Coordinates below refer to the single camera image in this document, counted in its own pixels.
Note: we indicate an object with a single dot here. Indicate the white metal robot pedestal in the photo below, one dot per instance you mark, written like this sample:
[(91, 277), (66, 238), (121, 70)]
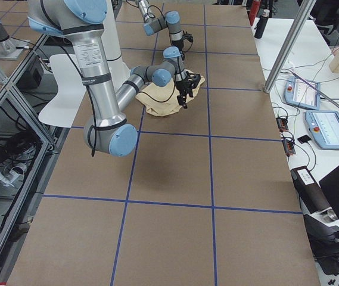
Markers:
[(109, 44)]

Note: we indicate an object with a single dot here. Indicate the teach pendant far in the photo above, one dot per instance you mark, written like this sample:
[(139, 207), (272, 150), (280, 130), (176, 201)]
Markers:
[(299, 94)]

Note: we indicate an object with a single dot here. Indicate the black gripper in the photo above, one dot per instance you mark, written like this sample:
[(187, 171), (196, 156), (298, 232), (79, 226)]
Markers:
[(180, 43), (183, 84)]

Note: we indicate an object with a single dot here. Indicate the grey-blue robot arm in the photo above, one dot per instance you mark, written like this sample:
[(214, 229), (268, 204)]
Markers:
[(155, 21), (121, 139)]

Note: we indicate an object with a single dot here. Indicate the black labelled box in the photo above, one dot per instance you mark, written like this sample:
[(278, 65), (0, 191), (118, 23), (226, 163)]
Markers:
[(309, 190)]

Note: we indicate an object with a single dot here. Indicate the black water bottle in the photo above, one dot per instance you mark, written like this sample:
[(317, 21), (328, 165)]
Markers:
[(261, 24)]

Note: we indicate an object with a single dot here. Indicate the teach pendant near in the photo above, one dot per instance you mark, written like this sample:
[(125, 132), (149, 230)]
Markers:
[(324, 128)]

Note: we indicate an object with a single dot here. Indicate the cream long-sleeve printed shirt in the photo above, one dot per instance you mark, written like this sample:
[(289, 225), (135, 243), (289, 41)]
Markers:
[(160, 101)]

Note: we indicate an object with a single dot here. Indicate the aluminium frame post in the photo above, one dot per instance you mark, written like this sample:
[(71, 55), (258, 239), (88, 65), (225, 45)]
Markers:
[(293, 33)]

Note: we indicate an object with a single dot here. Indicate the teach pendant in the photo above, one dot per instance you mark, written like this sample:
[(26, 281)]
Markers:
[(299, 94), (324, 128)]

